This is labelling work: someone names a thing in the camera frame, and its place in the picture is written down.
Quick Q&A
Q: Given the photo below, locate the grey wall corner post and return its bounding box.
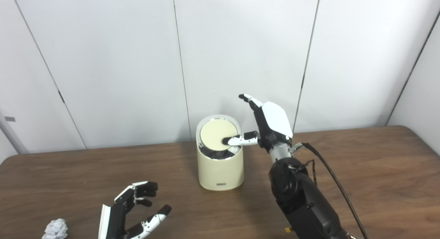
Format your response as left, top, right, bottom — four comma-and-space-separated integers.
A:
0, 110, 29, 154

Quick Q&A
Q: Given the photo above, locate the white paper ball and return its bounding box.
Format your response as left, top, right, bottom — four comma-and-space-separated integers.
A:
42, 218, 68, 239

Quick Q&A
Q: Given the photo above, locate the round cream bin lid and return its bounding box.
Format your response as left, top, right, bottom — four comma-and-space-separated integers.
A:
200, 118, 239, 151

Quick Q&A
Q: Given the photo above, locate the white and black right hand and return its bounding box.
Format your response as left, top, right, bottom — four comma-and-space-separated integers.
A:
222, 93, 294, 153

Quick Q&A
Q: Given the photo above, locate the cream-colored cylindrical bin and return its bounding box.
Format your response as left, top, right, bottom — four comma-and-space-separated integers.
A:
196, 114, 245, 191

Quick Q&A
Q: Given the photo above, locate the black bin liner bag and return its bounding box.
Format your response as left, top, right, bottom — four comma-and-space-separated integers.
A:
199, 145, 243, 160

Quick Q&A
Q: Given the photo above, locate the white and black left hand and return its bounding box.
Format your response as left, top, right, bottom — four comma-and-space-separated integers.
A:
98, 181, 172, 239

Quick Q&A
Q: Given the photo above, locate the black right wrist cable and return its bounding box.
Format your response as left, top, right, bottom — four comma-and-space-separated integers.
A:
292, 142, 369, 239

